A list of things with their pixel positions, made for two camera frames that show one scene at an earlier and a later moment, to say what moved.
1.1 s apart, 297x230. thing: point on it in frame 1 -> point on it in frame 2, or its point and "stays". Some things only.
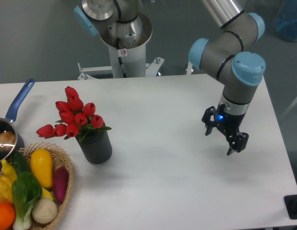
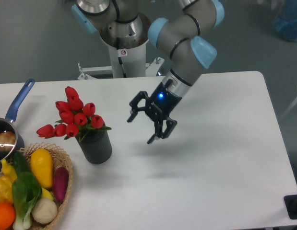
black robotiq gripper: [227, 123] -> [160, 105]
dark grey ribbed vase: [96, 146] stays
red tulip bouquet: [76, 120] stays
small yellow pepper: [8, 171] stays
